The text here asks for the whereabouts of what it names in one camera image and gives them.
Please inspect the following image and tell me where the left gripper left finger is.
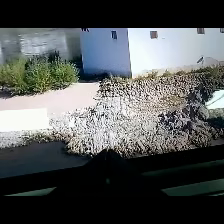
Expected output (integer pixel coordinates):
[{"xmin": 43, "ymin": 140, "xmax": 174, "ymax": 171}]
[{"xmin": 53, "ymin": 148, "xmax": 108, "ymax": 197}]

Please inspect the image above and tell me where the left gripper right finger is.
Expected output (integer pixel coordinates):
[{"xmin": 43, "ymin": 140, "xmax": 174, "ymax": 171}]
[{"xmin": 107, "ymin": 148, "xmax": 168, "ymax": 197}]

